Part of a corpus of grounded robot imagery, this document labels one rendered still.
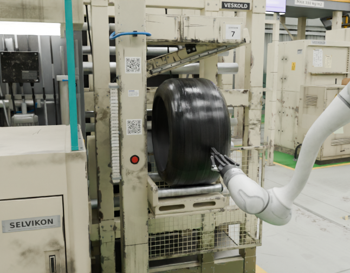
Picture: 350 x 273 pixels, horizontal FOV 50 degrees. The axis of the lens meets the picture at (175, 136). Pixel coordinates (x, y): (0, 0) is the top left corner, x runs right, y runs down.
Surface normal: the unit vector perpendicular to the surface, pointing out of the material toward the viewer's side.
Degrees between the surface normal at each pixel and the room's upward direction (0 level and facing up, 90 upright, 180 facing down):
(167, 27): 90
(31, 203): 90
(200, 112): 63
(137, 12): 90
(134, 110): 90
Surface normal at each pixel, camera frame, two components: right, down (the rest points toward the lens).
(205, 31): 0.27, 0.16
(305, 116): -0.91, 0.07
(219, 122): 0.25, -0.14
